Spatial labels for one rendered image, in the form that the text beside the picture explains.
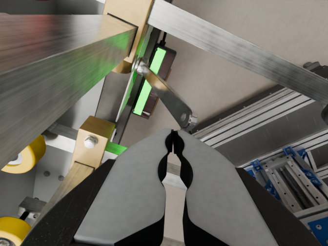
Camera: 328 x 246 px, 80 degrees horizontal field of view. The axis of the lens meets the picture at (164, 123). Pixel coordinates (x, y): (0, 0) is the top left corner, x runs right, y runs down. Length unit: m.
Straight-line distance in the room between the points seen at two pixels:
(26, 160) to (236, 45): 0.33
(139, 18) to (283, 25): 1.05
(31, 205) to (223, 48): 0.53
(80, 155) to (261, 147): 1.02
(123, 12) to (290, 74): 0.23
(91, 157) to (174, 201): 1.44
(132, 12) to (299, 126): 1.10
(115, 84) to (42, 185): 0.54
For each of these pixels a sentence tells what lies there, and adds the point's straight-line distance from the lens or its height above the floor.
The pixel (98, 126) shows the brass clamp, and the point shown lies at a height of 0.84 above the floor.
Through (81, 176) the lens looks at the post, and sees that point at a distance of 0.37.
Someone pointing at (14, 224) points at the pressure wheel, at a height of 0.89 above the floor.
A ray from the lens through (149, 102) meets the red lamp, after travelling 0.46.
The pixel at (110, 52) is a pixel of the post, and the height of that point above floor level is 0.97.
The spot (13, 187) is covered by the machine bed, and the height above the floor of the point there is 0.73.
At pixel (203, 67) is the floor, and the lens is 1.17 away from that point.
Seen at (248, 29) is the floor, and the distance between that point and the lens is 1.19.
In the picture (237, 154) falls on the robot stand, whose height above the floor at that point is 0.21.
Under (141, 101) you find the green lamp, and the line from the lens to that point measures 0.47.
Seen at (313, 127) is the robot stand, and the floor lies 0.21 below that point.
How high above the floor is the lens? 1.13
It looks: 61 degrees down
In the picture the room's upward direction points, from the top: 175 degrees counter-clockwise
